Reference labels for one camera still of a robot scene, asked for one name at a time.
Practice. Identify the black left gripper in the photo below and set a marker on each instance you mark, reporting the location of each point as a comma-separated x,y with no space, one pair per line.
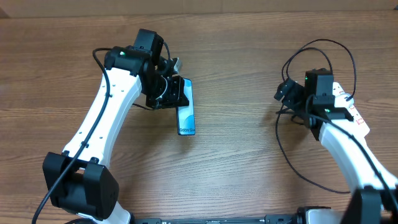
176,99

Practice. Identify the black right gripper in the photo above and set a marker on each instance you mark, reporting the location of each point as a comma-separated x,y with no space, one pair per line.
293,91

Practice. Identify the blue Samsung smartphone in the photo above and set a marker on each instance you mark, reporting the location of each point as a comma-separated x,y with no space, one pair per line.
185,114

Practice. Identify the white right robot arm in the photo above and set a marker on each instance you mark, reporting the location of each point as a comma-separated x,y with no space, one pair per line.
329,112

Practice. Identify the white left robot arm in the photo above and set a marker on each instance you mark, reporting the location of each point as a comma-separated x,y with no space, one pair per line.
78,179

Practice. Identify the white charger plug adapter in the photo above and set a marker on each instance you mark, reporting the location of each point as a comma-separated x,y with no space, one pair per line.
344,100

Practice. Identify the white power strip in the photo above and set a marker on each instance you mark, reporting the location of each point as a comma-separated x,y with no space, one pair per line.
362,129

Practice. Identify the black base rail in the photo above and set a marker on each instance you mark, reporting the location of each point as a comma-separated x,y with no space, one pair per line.
214,221

